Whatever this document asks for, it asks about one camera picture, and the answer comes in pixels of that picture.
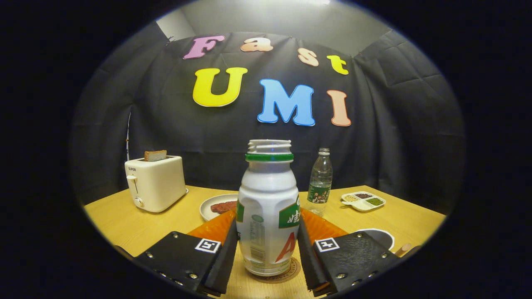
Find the red meat slice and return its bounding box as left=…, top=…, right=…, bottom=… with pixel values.
left=210, top=201, right=237, bottom=214

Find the clear plastic water bottle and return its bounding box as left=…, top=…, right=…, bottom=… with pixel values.
left=307, top=148, right=333, bottom=217

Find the white cup with wooden handle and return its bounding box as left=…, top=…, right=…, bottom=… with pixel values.
left=355, top=228, right=414, bottom=256

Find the black backdrop cloth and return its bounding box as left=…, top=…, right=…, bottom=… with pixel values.
left=71, top=19, right=466, bottom=216

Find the white juice bottle green label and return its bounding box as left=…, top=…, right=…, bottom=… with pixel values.
left=235, top=139, right=300, bottom=277

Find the round cork coaster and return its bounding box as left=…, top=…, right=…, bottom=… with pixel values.
left=249, top=257, right=301, bottom=284

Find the white divided dish with beans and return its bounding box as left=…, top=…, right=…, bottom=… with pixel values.
left=341, top=191, right=387, bottom=212

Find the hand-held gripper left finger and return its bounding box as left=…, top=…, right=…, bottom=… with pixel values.
left=116, top=209, right=239, bottom=297

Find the round white plate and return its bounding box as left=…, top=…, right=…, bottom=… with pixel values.
left=199, top=194, right=239, bottom=222

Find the cream toaster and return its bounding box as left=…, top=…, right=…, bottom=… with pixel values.
left=124, top=155, right=188, bottom=213

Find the wooden table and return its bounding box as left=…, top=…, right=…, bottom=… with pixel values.
left=83, top=185, right=447, bottom=299

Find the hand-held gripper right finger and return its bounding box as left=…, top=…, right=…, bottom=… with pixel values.
left=297, top=208, right=403, bottom=297

